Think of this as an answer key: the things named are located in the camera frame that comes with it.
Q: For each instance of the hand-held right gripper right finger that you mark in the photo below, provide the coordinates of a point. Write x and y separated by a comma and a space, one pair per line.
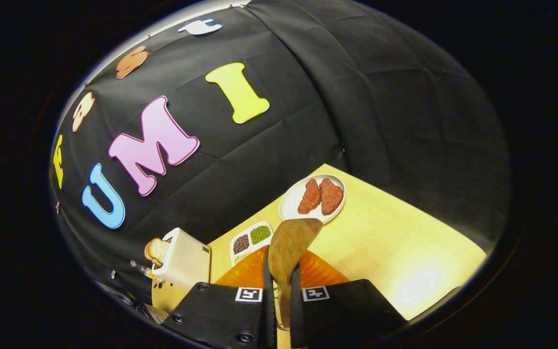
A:
295, 315

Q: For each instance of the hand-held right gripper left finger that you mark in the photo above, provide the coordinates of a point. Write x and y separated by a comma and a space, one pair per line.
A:
269, 315

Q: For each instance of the wooden spoon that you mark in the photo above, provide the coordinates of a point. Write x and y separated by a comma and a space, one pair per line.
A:
288, 247

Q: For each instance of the white divided grain dish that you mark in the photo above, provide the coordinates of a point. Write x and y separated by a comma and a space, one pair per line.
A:
260, 235

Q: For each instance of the white toaster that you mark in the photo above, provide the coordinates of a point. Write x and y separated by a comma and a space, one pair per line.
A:
187, 261

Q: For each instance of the round white plate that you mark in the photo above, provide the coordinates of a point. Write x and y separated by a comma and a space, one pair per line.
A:
291, 206

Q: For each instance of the small clear glass bottle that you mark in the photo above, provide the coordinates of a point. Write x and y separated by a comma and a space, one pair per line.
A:
139, 266

